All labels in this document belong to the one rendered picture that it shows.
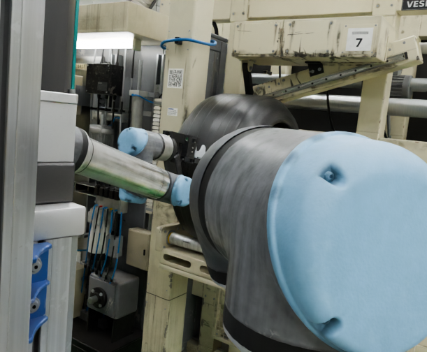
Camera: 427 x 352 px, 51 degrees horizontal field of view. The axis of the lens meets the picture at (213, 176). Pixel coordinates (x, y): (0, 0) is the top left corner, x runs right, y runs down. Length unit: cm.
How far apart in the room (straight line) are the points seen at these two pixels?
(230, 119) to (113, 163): 64
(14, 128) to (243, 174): 22
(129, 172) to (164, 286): 100
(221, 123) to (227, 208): 120
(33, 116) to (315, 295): 29
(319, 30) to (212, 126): 59
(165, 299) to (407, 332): 168
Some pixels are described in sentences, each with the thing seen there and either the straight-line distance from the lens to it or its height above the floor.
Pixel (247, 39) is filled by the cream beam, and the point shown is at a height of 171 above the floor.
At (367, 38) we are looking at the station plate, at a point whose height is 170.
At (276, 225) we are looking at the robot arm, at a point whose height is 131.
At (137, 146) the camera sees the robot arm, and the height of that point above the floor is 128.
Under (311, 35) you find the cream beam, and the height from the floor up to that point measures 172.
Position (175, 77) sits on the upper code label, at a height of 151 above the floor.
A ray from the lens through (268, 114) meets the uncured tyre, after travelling 154.
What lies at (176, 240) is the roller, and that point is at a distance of 171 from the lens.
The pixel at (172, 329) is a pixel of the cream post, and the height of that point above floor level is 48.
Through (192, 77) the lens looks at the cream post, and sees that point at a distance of 178.
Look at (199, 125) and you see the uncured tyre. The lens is 152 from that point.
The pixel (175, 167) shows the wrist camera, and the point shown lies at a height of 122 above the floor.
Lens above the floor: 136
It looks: 7 degrees down
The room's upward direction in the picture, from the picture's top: 6 degrees clockwise
